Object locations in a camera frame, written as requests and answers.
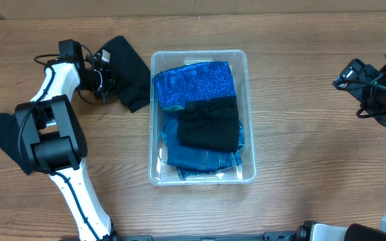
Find sparkly blue cloth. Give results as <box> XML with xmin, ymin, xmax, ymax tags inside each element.
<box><xmin>152</xmin><ymin>61</ymin><xmax>236</xmax><ymax>111</ymax></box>

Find small black cloth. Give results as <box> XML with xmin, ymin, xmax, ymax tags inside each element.
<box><xmin>0</xmin><ymin>112</ymin><xmax>32</xmax><ymax>175</ymax></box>

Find blue jeans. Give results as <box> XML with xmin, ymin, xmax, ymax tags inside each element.
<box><xmin>161</xmin><ymin>112</ymin><xmax>245</xmax><ymax>180</ymax></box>

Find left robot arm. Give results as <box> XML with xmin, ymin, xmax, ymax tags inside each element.
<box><xmin>15</xmin><ymin>39</ymin><xmax>120</xmax><ymax>240</ymax></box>

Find clear plastic container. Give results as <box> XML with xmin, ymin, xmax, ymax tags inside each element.
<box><xmin>148</xmin><ymin>50</ymin><xmax>257</xmax><ymax>186</ymax></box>

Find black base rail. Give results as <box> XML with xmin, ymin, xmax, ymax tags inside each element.
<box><xmin>104</xmin><ymin>226</ymin><xmax>310</xmax><ymax>241</ymax></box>

